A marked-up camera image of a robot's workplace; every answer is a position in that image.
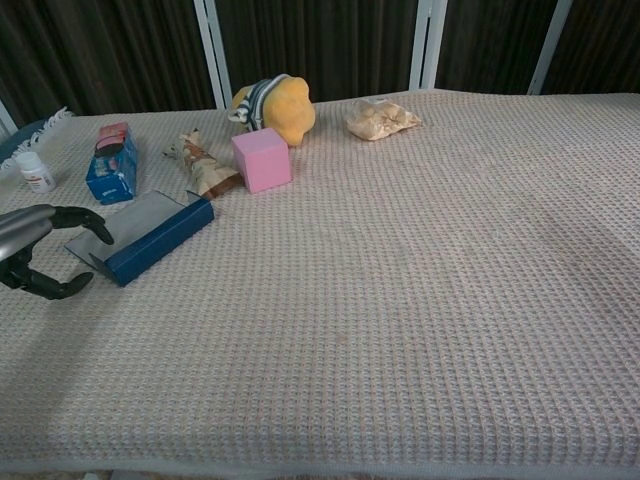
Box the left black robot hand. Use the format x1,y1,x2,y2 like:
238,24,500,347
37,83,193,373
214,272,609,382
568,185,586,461
0,203,116,302

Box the blue floral glasses case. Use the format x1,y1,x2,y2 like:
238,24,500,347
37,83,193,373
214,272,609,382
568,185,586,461
63,189,216,289

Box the white pill bottle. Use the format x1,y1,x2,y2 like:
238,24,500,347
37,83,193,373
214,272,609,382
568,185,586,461
14,151,58,194

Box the blue snack box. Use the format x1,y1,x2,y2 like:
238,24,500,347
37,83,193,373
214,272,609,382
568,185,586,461
84,121,140,206

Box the blue grey chair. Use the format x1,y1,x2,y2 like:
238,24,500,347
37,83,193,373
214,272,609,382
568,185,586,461
0,118,51,164

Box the toy giraffe figure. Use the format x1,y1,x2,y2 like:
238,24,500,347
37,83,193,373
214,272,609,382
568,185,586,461
161,127,242,201

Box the dark pleated curtain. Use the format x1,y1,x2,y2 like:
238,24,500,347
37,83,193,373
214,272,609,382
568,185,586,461
0,0,640,129

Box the pink foam cube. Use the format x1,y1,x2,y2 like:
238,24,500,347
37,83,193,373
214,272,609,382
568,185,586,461
230,126,293,195

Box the yellow plush toy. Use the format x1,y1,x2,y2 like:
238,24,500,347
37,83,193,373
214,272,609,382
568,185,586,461
227,73,317,148

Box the beige waffle weave tablecloth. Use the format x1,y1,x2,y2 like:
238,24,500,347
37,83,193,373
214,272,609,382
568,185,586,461
0,89,640,476

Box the clear bag of snacks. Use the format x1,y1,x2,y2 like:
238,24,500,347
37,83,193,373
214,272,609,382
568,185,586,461
345,97,423,143

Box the white metal frame post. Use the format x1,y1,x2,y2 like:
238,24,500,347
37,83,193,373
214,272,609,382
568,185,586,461
409,0,449,92
527,0,574,96
193,0,233,110
0,98,19,137

